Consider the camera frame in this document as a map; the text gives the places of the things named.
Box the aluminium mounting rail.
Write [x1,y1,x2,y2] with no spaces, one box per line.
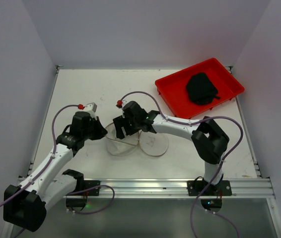
[18,176,275,199]

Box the black bra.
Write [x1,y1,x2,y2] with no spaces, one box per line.
[186,72,221,106]

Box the white mesh laundry bag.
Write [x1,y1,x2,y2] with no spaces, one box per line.
[105,123,169,157]

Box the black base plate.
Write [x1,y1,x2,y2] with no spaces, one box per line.
[62,169,100,196]
[187,175,233,197]

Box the red plastic tray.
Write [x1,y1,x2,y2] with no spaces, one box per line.
[155,58,245,119]

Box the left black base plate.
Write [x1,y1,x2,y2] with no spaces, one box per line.
[62,169,100,196]

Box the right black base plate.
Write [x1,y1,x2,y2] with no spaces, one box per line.
[187,175,233,197]

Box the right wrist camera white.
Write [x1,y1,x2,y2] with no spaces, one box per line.
[116,99,126,109]

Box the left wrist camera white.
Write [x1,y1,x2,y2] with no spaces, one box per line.
[78,103,97,119]

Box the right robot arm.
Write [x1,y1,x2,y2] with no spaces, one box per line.
[113,100,229,186]

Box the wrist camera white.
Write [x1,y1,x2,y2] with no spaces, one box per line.
[116,99,126,109]
[78,103,97,119]

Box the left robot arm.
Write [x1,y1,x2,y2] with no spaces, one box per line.
[3,110,107,232]

